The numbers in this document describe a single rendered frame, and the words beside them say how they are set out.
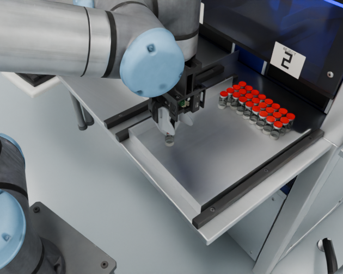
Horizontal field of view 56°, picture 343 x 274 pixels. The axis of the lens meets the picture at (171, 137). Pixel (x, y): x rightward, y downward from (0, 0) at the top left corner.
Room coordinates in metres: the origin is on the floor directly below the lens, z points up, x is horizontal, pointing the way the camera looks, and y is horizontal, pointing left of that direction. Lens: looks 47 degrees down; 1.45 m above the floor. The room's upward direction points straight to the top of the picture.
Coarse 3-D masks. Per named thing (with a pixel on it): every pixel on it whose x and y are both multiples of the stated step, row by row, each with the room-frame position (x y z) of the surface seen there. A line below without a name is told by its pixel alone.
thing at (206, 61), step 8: (200, 40) 0.98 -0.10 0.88; (200, 48) 0.93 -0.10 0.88; (208, 48) 0.93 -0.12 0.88; (216, 48) 0.93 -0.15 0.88; (200, 56) 0.89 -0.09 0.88; (208, 56) 0.89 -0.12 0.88; (216, 56) 0.89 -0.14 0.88; (224, 56) 0.89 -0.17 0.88; (232, 56) 0.85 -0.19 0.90; (208, 64) 0.79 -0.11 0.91; (216, 64) 0.81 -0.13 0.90; (224, 64) 0.83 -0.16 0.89; (200, 72) 0.77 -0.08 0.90
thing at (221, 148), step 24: (216, 96) 0.69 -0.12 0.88; (216, 120) 0.59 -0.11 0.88; (240, 120) 0.59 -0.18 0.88; (144, 144) 0.48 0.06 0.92; (192, 144) 0.51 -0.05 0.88; (216, 144) 0.51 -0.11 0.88; (240, 144) 0.51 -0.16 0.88; (264, 144) 0.51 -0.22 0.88; (288, 144) 0.48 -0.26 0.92; (168, 168) 0.44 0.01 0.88; (192, 168) 0.44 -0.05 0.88; (216, 168) 0.44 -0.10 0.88; (240, 168) 0.44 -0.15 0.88; (192, 192) 0.37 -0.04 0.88; (216, 192) 0.37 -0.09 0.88
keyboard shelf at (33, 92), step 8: (8, 72) 0.91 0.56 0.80; (16, 80) 0.86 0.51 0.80; (24, 80) 0.86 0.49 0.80; (48, 80) 0.86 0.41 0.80; (56, 80) 0.87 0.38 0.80; (24, 88) 0.82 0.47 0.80; (32, 88) 0.82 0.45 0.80; (40, 88) 0.82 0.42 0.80; (48, 88) 0.84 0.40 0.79; (32, 96) 0.80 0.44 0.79
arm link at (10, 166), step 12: (0, 144) 0.38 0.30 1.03; (12, 144) 0.42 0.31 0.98; (0, 156) 0.36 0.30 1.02; (12, 156) 0.38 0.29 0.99; (0, 168) 0.34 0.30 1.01; (12, 168) 0.36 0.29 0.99; (24, 168) 0.39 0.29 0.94; (0, 180) 0.32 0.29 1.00; (12, 180) 0.33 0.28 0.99; (24, 180) 0.35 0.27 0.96
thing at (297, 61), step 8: (280, 48) 0.67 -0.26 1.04; (288, 48) 0.66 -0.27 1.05; (272, 56) 0.68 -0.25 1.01; (280, 56) 0.67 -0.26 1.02; (288, 56) 0.65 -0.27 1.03; (296, 56) 0.64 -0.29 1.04; (272, 64) 0.68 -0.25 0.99; (280, 64) 0.66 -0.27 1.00; (288, 64) 0.65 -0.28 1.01; (296, 64) 0.63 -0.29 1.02; (288, 72) 0.64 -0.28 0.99; (296, 72) 0.63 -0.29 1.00
